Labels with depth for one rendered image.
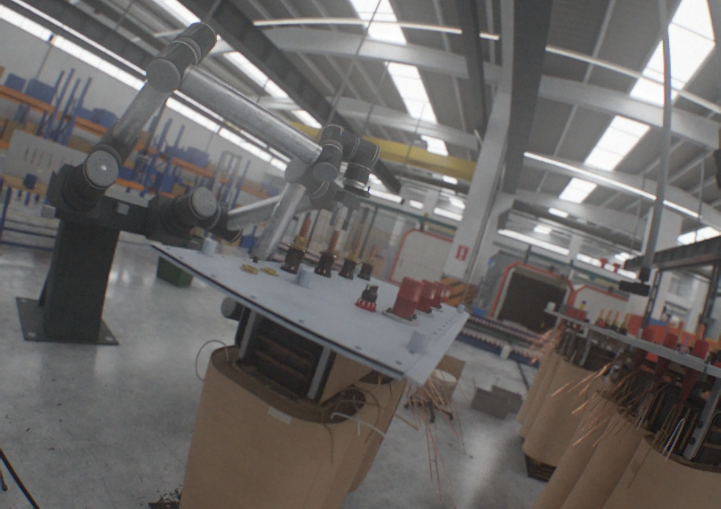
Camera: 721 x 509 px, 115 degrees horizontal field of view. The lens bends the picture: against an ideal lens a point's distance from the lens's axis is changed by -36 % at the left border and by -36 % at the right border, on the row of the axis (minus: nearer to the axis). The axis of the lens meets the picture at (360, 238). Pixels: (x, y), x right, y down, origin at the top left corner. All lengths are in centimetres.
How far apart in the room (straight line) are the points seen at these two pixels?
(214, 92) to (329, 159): 51
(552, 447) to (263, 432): 294
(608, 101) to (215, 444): 1459
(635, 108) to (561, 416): 1285
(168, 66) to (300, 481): 136
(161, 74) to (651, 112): 1496
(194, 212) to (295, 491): 165
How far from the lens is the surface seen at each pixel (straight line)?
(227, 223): 235
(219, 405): 109
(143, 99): 179
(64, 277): 309
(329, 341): 65
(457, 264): 1172
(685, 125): 1581
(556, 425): 350
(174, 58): 134
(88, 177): 192
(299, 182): 170
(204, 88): 134
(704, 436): 169
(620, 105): 1480
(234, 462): 113
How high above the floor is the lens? 154
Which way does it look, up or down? 1 degrees up
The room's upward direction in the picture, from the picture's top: 19 degrees clockwise
